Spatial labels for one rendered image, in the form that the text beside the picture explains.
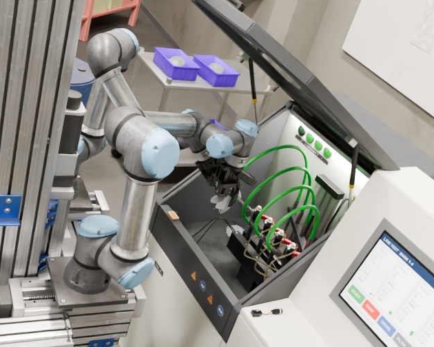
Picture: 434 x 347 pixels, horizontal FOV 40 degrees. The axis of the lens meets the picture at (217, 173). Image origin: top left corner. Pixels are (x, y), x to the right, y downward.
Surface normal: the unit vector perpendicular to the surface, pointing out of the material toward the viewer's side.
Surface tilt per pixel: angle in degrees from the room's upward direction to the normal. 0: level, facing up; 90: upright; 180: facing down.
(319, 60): 90
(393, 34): 90
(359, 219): 76
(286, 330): 0
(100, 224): 8
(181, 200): 90
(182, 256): 90
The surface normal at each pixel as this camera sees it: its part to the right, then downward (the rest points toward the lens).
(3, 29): 0.38, 0.55
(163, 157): 0.77, 0.39
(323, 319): -0.73, -0.15
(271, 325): 0.28, -0.84
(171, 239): -0.83, 0.04
